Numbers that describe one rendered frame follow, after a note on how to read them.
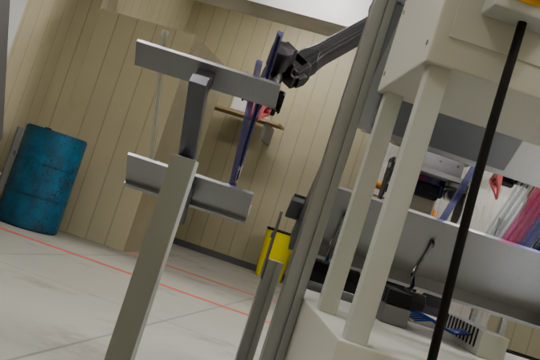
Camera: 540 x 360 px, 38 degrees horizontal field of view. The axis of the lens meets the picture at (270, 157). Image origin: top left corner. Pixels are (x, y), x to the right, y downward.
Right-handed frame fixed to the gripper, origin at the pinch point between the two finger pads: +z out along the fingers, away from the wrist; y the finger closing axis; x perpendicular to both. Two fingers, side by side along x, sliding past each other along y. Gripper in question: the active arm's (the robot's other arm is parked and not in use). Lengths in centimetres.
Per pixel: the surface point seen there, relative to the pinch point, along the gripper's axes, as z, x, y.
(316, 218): 46, -20, 20
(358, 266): 15.1, 21.1, 36.5
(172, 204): 23.6, 14.1, -10.6
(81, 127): -386, 405, -181
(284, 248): -489, 580, 48
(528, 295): 8, 17, 79
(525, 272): 8, 10, 75
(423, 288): 14, 21, 54
